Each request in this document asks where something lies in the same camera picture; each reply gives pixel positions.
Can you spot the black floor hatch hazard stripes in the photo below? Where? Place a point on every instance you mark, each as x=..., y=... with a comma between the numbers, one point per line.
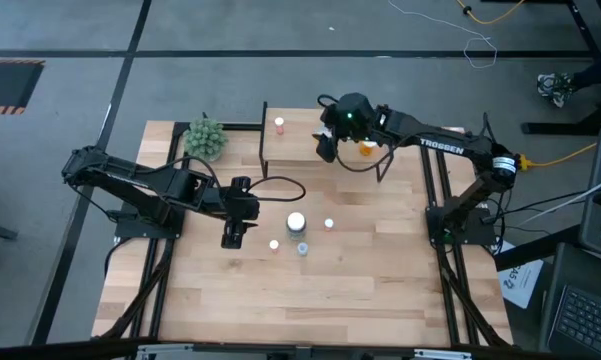
x=5, y=85

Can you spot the black diagonal frame brace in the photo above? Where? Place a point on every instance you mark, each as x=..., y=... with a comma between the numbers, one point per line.
x=485, y=315
x=125, y=312

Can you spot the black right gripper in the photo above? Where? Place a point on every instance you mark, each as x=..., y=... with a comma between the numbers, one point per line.
x=366, y=112

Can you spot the orange medicine bottle white cap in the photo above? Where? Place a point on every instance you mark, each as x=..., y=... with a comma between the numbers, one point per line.
x=322, y=134
x=367, y=148

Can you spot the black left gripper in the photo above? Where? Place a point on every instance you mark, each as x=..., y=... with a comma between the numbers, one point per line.
x=242, y=207

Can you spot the small clear medicine bottle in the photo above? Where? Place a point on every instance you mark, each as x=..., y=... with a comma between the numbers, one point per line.
x=302, y=248

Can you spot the black laptop keyboard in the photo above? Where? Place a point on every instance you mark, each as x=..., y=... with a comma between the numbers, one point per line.
x=585, y=320

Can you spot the green plant in patterned pot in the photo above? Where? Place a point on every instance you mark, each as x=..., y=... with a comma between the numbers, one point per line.
x=205, y=140

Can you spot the person's shoe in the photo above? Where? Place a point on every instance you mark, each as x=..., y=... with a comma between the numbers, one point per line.
x=555, y=89

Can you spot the person's leg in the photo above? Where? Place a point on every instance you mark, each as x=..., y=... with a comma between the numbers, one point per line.
x=600, y=70

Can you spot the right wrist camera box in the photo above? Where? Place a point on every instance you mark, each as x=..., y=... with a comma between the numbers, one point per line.
x=350, y=121

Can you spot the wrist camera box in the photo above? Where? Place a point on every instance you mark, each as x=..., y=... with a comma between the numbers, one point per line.
x=350, y=121
x=241, y=184

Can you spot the wooden shelf black metal legs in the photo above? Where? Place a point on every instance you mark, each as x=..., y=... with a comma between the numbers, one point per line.
x=300, y=145

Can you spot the small pink medicine bottle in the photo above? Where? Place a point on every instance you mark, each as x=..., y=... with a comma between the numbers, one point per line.
x=329, y=223
x=274, y=245
x=279, y=124

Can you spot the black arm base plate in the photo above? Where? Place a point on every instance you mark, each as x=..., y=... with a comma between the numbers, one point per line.
x=130, y=227
x=472, y=232

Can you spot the green-labelled bottle white cap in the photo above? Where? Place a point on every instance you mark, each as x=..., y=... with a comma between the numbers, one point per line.
x=296, y=222

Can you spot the white paper sheet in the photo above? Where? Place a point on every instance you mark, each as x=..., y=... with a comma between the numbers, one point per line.
x=522, y=280

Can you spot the black desk foot bar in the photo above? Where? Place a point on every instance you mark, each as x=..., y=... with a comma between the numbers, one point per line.
x=565, y=128

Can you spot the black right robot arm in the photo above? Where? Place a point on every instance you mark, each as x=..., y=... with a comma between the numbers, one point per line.
x=445, y=145

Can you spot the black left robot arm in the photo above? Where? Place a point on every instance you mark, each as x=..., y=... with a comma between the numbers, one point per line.
x=130, y=180

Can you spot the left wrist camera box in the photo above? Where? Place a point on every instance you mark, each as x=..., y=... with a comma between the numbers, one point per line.
x=241, y=184

